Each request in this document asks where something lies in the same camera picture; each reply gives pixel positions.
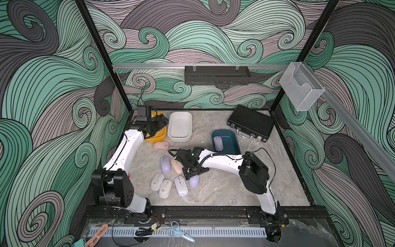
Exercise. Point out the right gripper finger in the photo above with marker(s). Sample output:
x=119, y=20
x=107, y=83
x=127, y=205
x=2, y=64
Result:
x=190, y=172
x=175, y=152

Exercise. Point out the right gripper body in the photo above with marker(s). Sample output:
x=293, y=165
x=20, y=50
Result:
x=187, y=168

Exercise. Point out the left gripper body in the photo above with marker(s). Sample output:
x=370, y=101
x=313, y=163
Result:
x=151, y=124

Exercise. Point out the purple rounded mouse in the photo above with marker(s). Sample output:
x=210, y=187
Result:
x=218, y=143
x=194, y=182

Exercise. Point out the purple slim mouse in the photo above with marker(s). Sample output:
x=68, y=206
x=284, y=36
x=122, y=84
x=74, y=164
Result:
x=165, y=165

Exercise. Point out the dark teal storage box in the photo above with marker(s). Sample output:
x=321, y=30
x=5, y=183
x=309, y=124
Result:
x=229, y=139

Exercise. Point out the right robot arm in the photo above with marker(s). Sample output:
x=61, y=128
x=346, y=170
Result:
x=253, y=173

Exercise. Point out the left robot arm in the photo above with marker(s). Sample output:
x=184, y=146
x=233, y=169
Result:
x=111, y=184

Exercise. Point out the yellow storage box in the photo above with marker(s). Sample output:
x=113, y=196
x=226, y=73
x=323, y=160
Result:
x=160, y=135

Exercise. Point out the white storage box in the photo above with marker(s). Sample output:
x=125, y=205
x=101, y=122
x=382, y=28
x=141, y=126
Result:
x=180, y=126

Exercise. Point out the pink mouse near yellow box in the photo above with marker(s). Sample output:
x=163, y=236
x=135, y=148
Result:
x=163, y=145

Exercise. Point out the peach flat mouse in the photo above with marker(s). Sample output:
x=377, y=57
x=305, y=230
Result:
x=178, y=167

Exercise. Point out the pale lilac white mouse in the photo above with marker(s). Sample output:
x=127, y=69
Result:
x=181, y=186

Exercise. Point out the white mouse middle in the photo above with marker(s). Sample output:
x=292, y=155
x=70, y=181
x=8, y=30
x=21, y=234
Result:
x=165, y=189

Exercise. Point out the white mouse left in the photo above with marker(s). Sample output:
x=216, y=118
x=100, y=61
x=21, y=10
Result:
x=157, y=181

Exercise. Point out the black briefcase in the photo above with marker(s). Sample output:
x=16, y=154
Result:
x=251, y=124

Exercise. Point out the blue handled scissors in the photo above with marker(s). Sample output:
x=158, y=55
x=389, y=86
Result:
x=175, y=230

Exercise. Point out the black wall shelf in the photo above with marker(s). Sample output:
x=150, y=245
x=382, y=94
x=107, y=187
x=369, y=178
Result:
x=216, y=75

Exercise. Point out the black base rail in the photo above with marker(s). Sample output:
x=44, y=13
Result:
x=251, y=214

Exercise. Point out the clear mesh wall bin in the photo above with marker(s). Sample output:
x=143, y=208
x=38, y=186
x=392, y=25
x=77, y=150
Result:
x=301, y=85

